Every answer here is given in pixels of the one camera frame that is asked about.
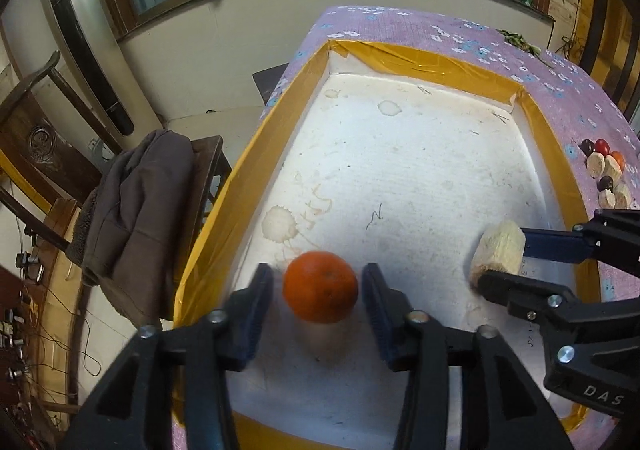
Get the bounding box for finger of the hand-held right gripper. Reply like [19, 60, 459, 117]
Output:
[477, 271, 640, 383]
[520, 209, 640, 281]

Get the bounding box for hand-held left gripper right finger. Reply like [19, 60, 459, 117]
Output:
[361, 262, 576, 450]

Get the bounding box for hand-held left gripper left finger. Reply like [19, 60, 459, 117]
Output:
[62, 262, 275, 450]

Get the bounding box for large orange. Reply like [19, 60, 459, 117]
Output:
[282, 251, 360, 325]

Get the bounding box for white foam box yellow tape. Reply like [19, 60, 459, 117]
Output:
[172, 40, 601, 450]

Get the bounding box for purple floral tablecloth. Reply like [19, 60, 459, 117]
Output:
[170, 4, 640, 450]

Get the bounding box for brown jacket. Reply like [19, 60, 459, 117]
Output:
[67, 130, 196, 321]

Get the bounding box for green leaf scraps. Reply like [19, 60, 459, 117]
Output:
[497, 28, 556, 68]

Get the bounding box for dark square stool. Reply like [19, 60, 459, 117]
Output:
[252, 62, 291, 106]

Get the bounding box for carved wooden chair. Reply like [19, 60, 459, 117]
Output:
[0, 50, 233, 261]

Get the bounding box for white standing air conditioner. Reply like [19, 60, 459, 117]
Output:
[37, 0, 163, 151]

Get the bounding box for hanging dark cables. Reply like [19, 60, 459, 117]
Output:
[559, 0, 590, 61]

